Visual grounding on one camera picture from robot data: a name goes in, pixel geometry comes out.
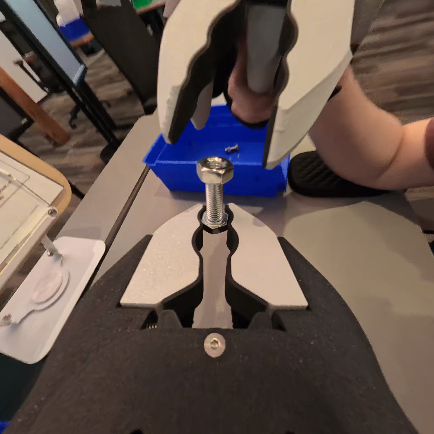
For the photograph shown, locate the person's right forearm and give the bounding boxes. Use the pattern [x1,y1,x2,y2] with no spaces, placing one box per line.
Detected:
[307,64,434,190]

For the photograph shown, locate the white foam block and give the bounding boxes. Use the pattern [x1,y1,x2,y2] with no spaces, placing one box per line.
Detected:
[54,0,80,24]

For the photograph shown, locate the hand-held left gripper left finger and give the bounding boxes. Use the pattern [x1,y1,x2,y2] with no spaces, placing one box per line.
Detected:
[120,203,204,310]

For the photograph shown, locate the wooden document stand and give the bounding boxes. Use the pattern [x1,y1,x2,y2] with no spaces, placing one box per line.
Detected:
[0,134,106,365]

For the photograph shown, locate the black office chair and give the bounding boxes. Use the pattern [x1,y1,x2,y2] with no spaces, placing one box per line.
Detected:
[81,0,163,114]

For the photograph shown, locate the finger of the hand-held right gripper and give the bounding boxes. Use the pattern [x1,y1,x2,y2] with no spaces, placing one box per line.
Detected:
[263,0,355,170]
[157,0,245,146]

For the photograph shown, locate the black wrist rest pad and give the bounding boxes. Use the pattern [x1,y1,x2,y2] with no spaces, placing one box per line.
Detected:
[288,151,390,197]

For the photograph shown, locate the black desk mat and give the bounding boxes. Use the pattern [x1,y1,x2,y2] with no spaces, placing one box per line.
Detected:
[0,353,48,422]

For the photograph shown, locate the person's right hand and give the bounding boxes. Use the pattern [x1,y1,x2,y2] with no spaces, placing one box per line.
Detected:
[226,43,277,122]

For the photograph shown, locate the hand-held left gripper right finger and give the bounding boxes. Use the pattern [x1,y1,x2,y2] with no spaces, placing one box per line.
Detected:
[225,203,309,312]

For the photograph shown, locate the printed paper sheet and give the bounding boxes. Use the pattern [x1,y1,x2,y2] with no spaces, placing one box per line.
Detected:
[0,151,64,268]

